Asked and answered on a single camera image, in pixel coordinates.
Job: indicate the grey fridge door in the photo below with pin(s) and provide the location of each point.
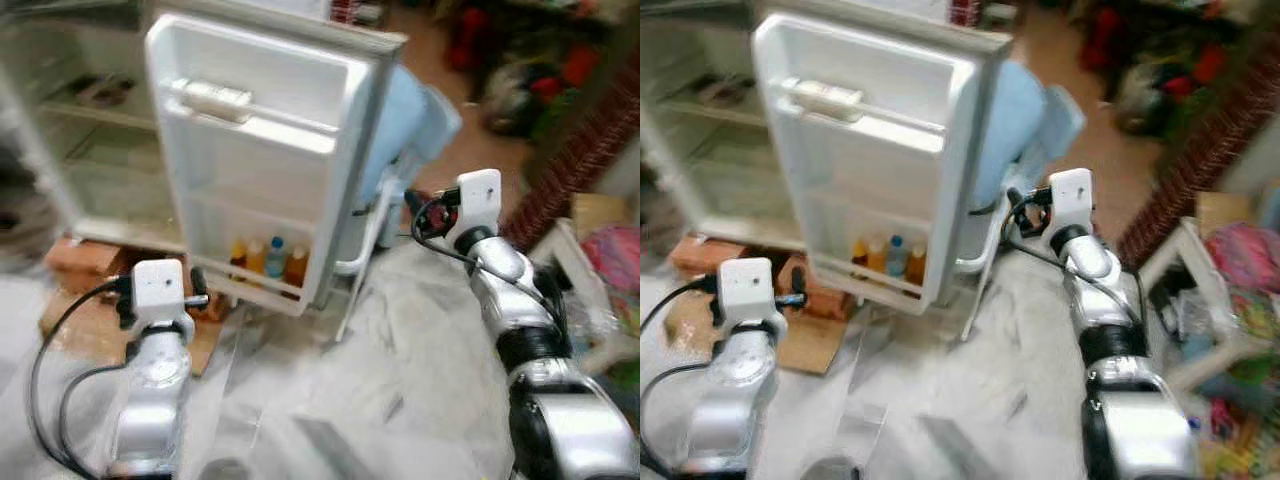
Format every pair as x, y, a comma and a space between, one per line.
260, 170
870, 170

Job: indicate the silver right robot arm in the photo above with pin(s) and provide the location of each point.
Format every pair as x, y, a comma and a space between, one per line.
505, 265
1090, 260

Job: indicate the white fridge cabinet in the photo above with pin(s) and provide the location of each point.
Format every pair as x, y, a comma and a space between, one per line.
100, 160
715, 160

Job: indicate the red brick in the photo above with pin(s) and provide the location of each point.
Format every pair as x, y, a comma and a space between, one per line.
705, 258
85, 265
815, 290
215, 310

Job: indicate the orange drink bottle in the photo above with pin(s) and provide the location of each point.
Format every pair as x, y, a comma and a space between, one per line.
860, 252
238, 258

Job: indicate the flat brown cardboard sheet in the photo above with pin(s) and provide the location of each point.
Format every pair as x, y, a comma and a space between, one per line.
815, 345
90, 330

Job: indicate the white chair grey seat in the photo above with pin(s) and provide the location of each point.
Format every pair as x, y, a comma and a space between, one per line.
365, 260
985, 260

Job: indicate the yellow drink bottle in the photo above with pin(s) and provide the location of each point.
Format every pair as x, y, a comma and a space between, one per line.
877, 256
256, 258

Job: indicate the clear bottle blue cap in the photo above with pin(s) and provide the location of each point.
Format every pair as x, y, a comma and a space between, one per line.
275, 258
897, 256

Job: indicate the brown drink bottle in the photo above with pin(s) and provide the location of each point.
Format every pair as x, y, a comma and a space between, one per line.
297, 267
916, 265

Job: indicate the red brick pattern column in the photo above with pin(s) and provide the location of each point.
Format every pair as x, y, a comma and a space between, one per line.
1200, 165
570, 165

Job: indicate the open brown cardboard box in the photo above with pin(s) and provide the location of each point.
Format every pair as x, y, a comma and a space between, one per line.
595, 212
1225, 210

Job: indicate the small white side table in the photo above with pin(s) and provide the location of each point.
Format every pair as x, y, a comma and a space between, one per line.
1175, 300
580, 290

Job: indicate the pink toy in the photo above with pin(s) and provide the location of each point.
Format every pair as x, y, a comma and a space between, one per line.
612, 258
1245, 258

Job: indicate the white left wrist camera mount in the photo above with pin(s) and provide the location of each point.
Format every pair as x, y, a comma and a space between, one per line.
746, 290
160, 288

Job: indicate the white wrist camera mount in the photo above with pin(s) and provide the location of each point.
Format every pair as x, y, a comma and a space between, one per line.
746, 290
478, 205
160, 288
1072, 200

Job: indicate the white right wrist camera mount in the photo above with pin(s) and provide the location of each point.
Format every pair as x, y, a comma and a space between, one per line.
1072, 200
478, 205

